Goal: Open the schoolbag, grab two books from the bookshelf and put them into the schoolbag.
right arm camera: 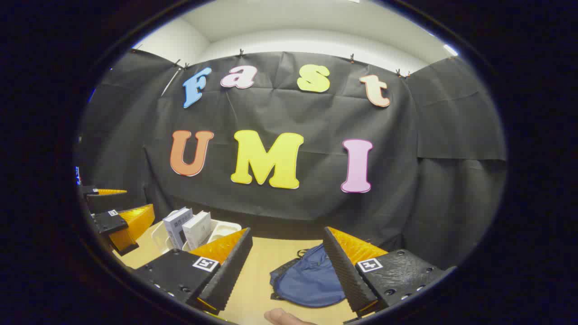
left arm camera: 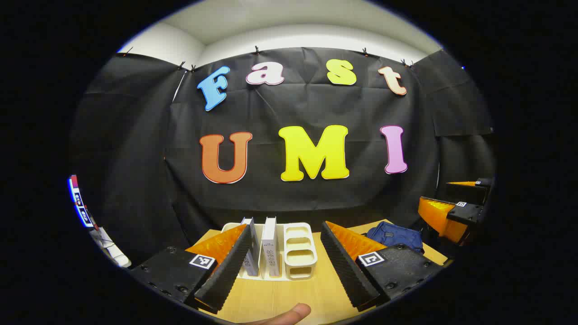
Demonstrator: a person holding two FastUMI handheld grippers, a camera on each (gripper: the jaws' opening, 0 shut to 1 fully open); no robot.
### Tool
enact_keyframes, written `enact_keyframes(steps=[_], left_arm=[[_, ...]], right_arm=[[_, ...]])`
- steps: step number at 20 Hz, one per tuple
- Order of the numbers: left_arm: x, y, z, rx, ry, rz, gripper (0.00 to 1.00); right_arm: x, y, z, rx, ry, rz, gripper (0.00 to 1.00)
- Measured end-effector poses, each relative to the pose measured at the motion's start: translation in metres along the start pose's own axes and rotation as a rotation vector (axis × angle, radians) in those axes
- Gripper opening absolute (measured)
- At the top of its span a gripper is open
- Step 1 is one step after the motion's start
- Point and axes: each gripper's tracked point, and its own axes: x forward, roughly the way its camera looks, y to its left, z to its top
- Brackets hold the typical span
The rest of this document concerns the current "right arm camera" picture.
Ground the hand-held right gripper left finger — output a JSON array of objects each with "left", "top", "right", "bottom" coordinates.
[{"left": 133, "top": 227, "right": 253, "bottom": 315}]

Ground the white cover book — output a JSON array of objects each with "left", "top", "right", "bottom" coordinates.
[{"left": 182, "top": 211, "right": 212, "bottom": 251}]

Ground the white bookshelf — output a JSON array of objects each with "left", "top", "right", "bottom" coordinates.
[{"left": 151, "top": 210, "right": 242, "bottom": 253}]

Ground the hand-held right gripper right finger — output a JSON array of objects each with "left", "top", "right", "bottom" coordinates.
[{"left": 323, "top": 227, "right": 457, "bottom": 317}]

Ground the grey cover book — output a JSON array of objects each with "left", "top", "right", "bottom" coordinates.
[{"left": 163, "top": 207, "right": 194, "bottom": 250}]

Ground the black backdrop cloth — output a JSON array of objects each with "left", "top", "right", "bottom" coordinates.
[{"left": 77, "top": 49, "right": 507, "bottom": 271}]

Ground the blue schoolbag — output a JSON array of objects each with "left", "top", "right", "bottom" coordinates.
[{"left": 270, "top": 244, "right": 346, "bottom": 308}]

